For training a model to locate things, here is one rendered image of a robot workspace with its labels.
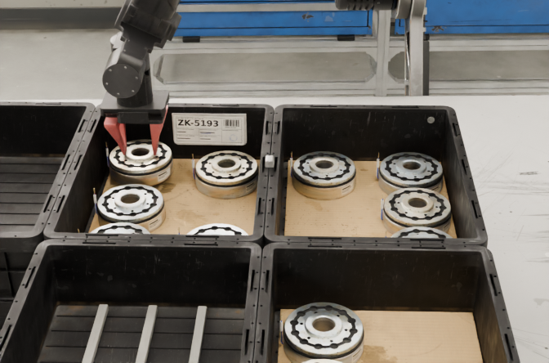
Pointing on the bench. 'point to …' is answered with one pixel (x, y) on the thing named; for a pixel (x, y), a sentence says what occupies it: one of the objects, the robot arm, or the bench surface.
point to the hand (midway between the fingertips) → (140, 149)
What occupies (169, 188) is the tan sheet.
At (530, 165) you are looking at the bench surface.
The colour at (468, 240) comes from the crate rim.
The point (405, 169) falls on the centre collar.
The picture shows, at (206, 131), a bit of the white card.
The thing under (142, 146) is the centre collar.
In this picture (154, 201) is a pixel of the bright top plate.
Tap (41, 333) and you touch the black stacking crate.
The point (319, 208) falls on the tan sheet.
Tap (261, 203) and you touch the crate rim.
